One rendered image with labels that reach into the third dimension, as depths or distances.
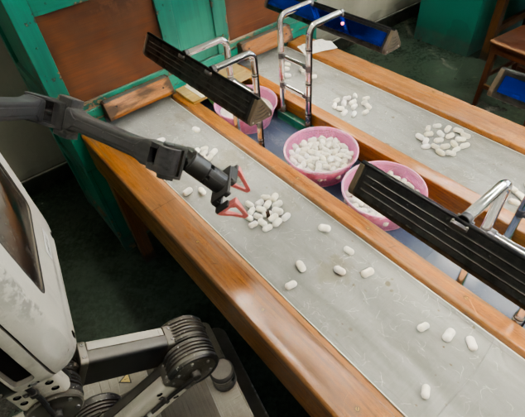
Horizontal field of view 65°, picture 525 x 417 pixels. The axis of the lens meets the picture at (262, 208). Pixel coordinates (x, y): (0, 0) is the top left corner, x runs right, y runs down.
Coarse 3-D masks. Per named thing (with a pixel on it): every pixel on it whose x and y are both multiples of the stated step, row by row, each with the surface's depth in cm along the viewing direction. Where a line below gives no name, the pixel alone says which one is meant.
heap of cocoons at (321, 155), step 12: (300, 144) 156; (312, 144) 155; (324, 144) 154; (336, 144) 152; (300, 156) 149; (312, 156) 150; (324, 156) 148; (336, 156) 147; (348, 156) 147; (312, 168) 145; (324, 168) 145; (336, 168) 145; (324, 180) 143
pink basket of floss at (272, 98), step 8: (264, 88) 179; (264, 96) 180; (272, 96) 176; (216, 104) 174; (272, 104) 176; (216, 112) 168; (272, 112) 170; (232, 120) 164; (240, 120) 163; (264, 120) 168; (248, 128) 169; (256, 128) 170; (264, 128) 174
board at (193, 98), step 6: (234, 66) 192; (240, 66) 192; (222, 72) 189; (234, 72) 188; (240, 72) 188; (246, 72) 187; (240, 78) 184; (246, 78) 185; (186, 84) 184; (180, 90) 181; (186, 90) 180; (186, 96) 177; (192, 96) 176; (198, 96) 176; (192, 102) 174; (198, 102) 175
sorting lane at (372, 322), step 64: (128, 128) 170; (192, 192) 140; (256, 192) 138; (256, 256) 120; (320, 256) 118; (384, 256) 116; (320, 320) 104; (384, 320) 103; (448, 320) 102; (384, 384) 93; (448, 384) 92; (512, 384) 91
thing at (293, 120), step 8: (312, 0) 152; (288, 8) 147; (296, 8) 149; (280, 16) 147; (328, 16) 140; (336, 16) 142; (280, 24) 148; (312, 24) 138; (320, 24) 139; (280, 32) 150; (312, 32) 138; (280, 40) 152; (312, 40) 140; (280, 48) 154; (312, 48) 142; (280, 56) 157; (288, 56) 155; (280, 64) 159; (296, 64) 152; (304, 64) 149; (280, 72) 162; (280, 80) 164; (280, 88) 167; (288, 88) 163; (280, 96) 170; (304, 96) 158; (280, 112) 175; (288, 112) 174; (288, 120) 174; (296, 120) 170; (304, 120) 169; (296, 128) 172; (304, 128) 168
